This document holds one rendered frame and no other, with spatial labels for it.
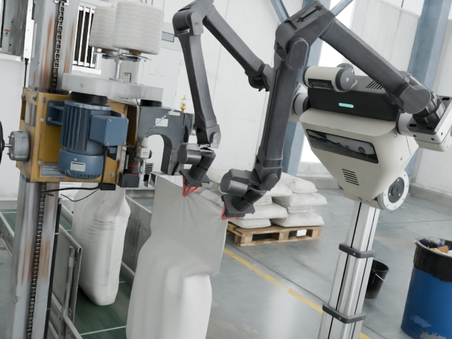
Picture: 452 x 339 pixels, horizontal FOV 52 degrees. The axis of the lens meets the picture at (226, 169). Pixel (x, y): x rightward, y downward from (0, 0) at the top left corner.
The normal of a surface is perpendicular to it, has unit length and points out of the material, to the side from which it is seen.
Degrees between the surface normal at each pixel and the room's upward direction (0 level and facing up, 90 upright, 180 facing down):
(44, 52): 90
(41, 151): 90
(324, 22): 116
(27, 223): 90
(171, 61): 90
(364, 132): 40
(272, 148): 111
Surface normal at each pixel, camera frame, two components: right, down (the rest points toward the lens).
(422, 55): -0.80, -0.04
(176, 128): 0.58, 0.22
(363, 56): 0.26, 0.57
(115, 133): 0.86, 0.22
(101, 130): -0.50, 0.06
